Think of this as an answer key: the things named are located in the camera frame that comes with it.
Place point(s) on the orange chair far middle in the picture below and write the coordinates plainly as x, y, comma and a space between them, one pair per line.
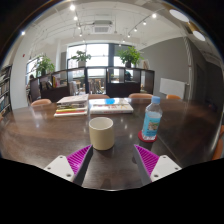
140, 95

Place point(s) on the dark shelf divider unit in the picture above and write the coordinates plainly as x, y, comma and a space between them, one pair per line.
113, 81

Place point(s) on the potted plant left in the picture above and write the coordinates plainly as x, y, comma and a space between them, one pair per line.
44, 65

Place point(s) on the potted plant right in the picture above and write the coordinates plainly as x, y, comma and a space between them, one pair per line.
129, 56

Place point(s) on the orange chair near right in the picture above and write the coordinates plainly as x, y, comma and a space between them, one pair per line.
219, 147

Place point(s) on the seated person in background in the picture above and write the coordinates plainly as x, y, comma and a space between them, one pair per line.
29, 87

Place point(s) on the potted plant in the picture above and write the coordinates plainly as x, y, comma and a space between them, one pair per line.
81, 57
44, 65
129, 56

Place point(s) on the large flat book right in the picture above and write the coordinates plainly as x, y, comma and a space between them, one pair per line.
110, 106

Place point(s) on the round pendant lamp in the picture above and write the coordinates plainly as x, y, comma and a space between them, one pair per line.
178, 15
199, 35

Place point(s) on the white radiator panel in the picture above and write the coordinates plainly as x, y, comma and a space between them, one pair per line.
172, 87

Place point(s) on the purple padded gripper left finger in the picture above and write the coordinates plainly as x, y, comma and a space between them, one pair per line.
72, 167

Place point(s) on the bookshelf at left wall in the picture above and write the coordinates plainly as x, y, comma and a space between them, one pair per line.
5, 101

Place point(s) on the potted plant middle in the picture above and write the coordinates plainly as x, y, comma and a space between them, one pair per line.
81, 57

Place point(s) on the orange chair far right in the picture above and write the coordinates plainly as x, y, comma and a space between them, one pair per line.
170, 96

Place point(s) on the red round coaster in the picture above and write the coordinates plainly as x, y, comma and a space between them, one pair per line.
147, 141

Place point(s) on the round pendant lamp far right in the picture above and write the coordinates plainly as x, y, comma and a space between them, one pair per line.
199, 35

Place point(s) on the ceiling air conditioner unit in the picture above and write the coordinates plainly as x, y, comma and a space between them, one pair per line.
102, 26

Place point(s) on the orange chair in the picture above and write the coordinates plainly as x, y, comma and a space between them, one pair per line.
41, 102
140, 95
219, 147
170, 96

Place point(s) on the cream ceramic cup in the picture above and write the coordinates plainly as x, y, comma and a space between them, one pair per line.
101, 131

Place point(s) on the orange chair far left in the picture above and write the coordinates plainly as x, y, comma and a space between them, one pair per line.
41, 102

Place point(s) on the stack of books left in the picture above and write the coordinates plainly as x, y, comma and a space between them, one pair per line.
72, 106

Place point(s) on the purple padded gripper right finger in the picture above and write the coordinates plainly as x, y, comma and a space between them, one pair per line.
151, 166

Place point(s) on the clear water bottle blue cap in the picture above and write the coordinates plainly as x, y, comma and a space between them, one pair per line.
153, 114

